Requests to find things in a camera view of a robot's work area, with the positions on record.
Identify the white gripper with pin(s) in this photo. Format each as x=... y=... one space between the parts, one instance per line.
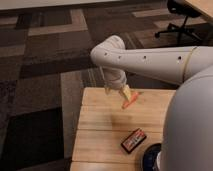
x=116 y=79

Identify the orange pepper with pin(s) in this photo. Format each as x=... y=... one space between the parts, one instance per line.
x=133 y=98

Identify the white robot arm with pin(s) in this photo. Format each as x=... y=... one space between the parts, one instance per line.
x=187 y=140

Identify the red and black packet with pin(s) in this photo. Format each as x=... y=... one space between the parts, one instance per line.
x=133 y=140

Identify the black bowl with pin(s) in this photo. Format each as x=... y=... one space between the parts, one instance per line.
x=149 y=158

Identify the wooden desk corner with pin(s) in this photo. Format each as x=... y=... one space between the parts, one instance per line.
x=205 y=7

